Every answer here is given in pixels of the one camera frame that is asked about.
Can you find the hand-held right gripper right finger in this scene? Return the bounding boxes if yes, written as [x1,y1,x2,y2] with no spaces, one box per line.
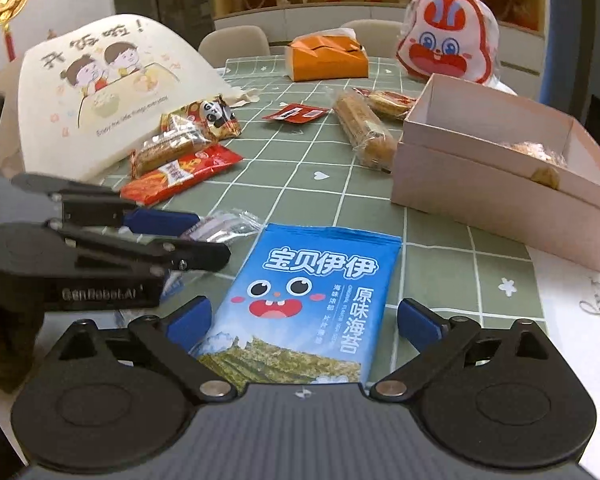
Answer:
[367,298,561,406]

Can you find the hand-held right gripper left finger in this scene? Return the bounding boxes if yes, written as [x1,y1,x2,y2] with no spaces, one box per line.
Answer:
[42,296,238,406]

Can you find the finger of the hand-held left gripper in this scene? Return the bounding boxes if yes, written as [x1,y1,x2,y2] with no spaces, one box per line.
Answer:
[44,218,232,277]
[10,172,202,237]

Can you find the silver purple snack packet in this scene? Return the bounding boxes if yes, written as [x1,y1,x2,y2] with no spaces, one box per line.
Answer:
[180,208,263,246]

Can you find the clear brown cracker packet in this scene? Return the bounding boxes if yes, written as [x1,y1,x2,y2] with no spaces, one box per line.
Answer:
[130,112,216,179]

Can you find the blue seaweed packet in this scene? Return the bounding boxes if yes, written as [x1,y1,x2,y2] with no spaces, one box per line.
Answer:
[190,222,403,386]

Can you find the yellow panda snack packet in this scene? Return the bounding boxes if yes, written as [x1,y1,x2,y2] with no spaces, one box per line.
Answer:
[180,95,242,142]

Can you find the pink cardboard box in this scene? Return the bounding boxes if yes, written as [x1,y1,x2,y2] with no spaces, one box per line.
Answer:
[391,73,600,271]

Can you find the long clear biscuit packet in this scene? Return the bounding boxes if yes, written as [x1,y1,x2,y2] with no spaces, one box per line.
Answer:
[332,89,398,168]

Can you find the round rice cracker packet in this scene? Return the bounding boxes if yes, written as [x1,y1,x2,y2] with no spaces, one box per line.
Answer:
[352,87,421,122]

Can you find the long red snack packet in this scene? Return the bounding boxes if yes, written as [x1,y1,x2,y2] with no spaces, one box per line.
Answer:
[120,144,243,207]

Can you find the green checked tablecloth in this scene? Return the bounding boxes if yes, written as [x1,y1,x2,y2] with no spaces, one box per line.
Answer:
[95,55,536,386]

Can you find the cream cartoon tote bag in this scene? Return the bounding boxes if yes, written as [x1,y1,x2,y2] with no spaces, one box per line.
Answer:
[0,12,266,183]

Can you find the small flat red packet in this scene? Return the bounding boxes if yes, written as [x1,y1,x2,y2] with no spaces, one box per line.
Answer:
[262,102,328,124]

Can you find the small round cookie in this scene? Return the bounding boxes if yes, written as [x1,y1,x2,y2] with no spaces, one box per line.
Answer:
[531,166,562,191]

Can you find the beige dining chair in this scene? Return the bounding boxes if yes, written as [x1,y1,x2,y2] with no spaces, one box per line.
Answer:
[340,19,406,43]
[198,25,271,66]

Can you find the clear cookie packet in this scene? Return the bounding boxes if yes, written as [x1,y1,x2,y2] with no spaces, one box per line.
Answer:
[500,141,568,168]

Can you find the orange tissue box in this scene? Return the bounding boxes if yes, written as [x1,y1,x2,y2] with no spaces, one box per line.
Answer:
[285,27,370,82]

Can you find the white sideboard cabinet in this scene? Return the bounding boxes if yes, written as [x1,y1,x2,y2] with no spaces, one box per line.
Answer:
[212,2,546,76]

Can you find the white red rabbit bag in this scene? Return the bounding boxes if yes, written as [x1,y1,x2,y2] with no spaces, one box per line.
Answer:
[395,0,501,86]

